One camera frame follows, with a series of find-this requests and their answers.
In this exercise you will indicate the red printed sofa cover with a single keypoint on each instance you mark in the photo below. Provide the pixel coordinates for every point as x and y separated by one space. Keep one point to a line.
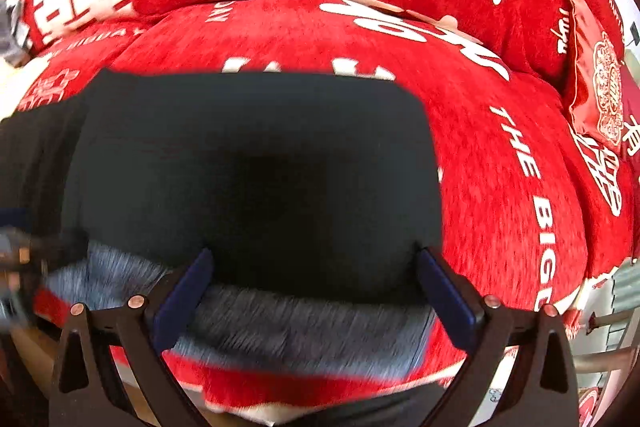
500 157

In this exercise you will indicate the black pants with grey patterned band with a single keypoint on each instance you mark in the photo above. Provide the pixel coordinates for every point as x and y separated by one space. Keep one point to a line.
250 177

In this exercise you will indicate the grey crumpled cloth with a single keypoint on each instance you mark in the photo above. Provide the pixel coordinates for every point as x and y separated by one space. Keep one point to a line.
11 27

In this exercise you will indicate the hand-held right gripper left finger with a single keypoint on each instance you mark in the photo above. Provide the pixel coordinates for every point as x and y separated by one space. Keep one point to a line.
180 302

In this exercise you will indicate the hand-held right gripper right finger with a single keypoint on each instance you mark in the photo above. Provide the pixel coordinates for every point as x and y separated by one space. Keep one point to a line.
445 297

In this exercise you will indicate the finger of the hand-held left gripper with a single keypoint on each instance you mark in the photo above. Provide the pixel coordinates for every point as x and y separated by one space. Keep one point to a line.
12 219

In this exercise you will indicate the red embroidered cushion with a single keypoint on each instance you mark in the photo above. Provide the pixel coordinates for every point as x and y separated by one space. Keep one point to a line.
600 82

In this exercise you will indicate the metal frame rods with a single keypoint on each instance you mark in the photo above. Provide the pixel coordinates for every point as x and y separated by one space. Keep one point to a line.
610 352

